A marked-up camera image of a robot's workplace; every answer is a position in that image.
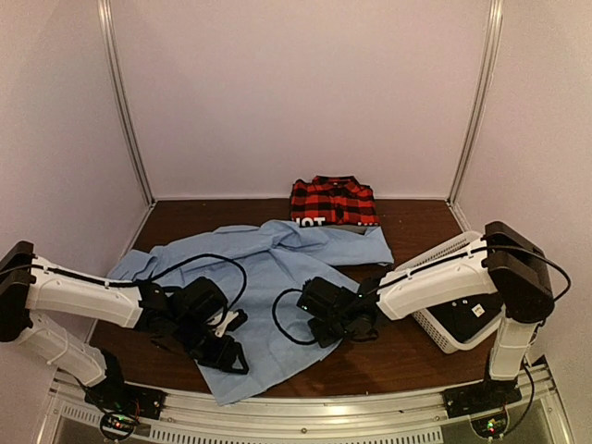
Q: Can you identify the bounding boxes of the right black cable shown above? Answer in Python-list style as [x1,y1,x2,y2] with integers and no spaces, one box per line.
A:
[272,289,320,346]

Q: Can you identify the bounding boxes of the light blue long sleeve shirt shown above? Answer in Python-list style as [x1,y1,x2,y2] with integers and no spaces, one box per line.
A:
[108,220,394,405]

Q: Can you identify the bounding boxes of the black folded shirt white letters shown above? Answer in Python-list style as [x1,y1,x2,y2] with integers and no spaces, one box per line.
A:
[291,216,380,232]

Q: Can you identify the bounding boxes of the red black plaid folded shirt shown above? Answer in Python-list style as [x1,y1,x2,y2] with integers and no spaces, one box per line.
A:
[290,176,380,224]

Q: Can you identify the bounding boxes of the left black cable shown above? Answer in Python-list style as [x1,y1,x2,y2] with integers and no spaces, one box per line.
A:
[0,253,249,325]

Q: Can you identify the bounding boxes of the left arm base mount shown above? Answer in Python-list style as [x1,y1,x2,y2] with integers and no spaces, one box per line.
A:
[84,383,166,420]

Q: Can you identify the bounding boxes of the right circuit board with leds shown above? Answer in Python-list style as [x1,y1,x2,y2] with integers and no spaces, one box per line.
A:
[471,413,509,439]

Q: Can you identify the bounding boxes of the aluminium frame post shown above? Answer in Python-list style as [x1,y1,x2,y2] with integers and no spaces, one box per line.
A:
[447,0,504,208]
[97,0,155,206]

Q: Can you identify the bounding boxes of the aluminium front rail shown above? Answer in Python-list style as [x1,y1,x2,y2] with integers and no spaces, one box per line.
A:
[33,364,575,443]

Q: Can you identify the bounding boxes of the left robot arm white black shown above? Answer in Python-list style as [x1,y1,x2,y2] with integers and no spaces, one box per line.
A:
[1,240,249,417]

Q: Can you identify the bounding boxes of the white plastic basket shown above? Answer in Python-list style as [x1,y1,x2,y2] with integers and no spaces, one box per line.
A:
[378,231,502,354]

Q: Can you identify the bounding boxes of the circuit board with leds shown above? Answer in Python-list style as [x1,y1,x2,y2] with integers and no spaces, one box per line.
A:
[471,413,509,439]
[99,412,139,440]

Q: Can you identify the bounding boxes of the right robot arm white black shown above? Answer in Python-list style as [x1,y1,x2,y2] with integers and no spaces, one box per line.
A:
[297,221,556,409]

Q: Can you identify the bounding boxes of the left aluminium frame post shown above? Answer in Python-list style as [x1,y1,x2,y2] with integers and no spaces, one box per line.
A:
[97,0,155,206]

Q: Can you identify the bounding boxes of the left circuit board with leds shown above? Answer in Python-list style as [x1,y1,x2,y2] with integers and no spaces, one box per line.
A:
[99,412,139,440]

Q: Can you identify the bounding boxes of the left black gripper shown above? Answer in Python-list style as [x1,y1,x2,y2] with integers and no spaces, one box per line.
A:
[171,314,248,376]

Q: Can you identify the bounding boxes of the black cable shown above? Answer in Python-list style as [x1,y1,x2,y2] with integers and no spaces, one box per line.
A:
[272,289,320,346]
[0,253,249,325]

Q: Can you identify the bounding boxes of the black shirt in basket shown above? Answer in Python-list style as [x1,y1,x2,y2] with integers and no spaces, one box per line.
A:
[427,294,503,343]

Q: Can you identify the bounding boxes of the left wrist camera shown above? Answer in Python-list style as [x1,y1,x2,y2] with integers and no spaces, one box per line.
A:
[213,309,248,338]

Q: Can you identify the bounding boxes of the right aluminium frame post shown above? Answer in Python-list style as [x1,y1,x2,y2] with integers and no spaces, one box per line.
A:
[447,0,504,208]

